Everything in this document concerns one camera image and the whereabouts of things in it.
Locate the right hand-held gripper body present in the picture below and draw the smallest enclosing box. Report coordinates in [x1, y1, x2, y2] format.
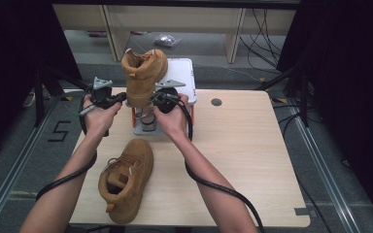
[154, 79, 187, 115]

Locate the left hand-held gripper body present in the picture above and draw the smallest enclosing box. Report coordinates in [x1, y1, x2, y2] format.
[78, 77, 115, 117]

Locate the black silver strap sandal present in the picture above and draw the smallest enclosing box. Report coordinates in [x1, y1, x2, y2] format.
[138, 108, 158, 133]

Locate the tan suede boot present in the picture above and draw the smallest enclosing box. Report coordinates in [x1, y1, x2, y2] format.
[97, 138, 154, 225]
[120, 48, 169, 109]

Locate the white two-tier shoe rack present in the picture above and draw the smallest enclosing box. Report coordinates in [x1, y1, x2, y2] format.
[124, 58, 197, 136]

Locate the person's right hand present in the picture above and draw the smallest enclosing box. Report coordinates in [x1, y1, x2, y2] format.
[153, 94, 190, 140]

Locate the person's left hand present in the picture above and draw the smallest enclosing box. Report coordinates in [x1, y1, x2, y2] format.
[83, 94, 123, 139]

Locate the clear plastic bag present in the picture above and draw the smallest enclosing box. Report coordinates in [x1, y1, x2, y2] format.
[153, 33, 183, 49]

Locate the purple flat item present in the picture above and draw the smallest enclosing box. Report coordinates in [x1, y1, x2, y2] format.
[86, 30, 108, 39]

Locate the black metal stand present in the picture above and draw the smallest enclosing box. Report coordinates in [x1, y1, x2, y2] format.
[33, 66, 96, 127]
[255, 61, 315, 128]

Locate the small white object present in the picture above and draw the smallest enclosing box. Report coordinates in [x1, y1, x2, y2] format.
[22, 91, 37, 109]

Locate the black curtain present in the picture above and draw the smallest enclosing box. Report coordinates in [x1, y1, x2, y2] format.
[0, 0, 84, 163]
[276, 0, 373, 224]

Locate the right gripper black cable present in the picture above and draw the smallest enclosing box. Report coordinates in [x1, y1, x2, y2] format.
[166, 93, 266, 233]

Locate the black cable bundle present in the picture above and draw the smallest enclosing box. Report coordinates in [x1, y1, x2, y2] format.
[239, 9, 283, 74]

